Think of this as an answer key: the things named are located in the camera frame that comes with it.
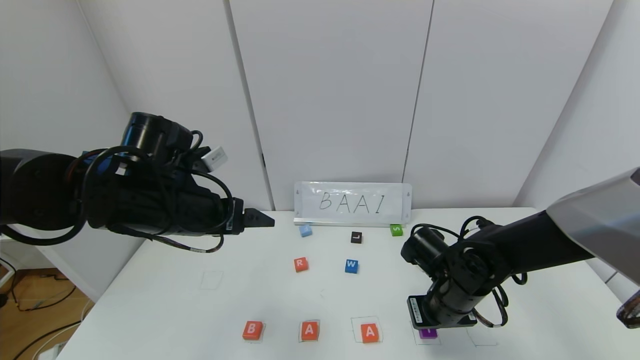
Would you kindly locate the light blue letter block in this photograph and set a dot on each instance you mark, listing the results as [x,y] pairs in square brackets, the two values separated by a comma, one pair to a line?
[306,230]

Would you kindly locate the orange letter A block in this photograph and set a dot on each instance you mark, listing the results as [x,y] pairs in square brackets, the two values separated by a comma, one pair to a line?
[309,330]
[369,332]

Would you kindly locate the grey and black left arm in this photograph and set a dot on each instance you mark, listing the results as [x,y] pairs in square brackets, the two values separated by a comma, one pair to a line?
[140,205]

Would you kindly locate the blue letter W block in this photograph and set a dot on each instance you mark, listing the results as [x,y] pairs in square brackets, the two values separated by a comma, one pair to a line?
[351,266]

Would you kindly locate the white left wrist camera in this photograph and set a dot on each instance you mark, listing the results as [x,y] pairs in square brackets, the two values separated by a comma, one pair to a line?
[215,158]

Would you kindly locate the green letter S block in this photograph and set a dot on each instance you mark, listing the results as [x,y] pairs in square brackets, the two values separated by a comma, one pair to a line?
[396,230]

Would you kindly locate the purple letter I block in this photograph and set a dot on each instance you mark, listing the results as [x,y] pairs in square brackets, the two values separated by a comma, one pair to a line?
[428,333]

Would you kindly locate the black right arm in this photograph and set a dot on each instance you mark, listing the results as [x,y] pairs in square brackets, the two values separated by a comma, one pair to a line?
[525,245]

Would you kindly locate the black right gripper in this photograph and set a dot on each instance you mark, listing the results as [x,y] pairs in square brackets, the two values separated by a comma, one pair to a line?
[418,312]

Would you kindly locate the orange letter R block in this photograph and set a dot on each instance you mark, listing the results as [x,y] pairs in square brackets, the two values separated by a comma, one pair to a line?
[301,264]

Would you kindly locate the white BAAI sign board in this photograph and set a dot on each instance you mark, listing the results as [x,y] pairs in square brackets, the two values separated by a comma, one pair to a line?
[352,202]

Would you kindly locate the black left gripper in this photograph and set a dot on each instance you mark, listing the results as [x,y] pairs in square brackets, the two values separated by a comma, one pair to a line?
[235,216]

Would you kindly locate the black letter L block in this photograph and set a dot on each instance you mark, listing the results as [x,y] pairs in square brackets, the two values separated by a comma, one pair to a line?
[356,237]

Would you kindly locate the orange letter B block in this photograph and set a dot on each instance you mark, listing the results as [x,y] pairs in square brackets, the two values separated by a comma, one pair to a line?
[252,330]

